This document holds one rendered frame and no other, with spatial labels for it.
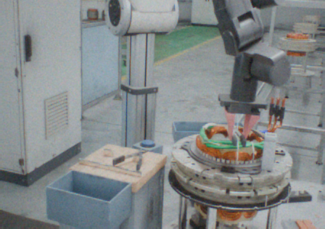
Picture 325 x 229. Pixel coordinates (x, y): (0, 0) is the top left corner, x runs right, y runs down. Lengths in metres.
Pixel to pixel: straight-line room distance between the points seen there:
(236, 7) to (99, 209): 0.52
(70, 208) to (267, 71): 0.53
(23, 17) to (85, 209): 2.27
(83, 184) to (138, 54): 0.55
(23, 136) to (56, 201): 2.29
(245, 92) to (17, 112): 2.49
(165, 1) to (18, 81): 1.92
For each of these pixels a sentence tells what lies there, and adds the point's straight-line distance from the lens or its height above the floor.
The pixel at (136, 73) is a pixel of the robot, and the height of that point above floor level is 1.22.
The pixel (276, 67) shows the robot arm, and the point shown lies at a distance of 0.87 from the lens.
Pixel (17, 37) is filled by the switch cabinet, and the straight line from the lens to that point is 3.13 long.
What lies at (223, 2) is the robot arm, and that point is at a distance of 0.89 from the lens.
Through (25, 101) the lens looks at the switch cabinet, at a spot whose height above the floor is 0.68.
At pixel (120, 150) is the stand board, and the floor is 1.06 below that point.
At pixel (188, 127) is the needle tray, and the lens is 1.51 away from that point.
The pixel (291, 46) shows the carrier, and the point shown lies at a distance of 3.97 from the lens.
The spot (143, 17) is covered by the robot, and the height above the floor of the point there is 1.42.
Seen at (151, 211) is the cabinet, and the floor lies 0.92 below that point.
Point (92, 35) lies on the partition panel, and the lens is 5.02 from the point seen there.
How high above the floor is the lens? 1.52
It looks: 16 degrees down
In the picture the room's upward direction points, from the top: 3 degrees clockwise
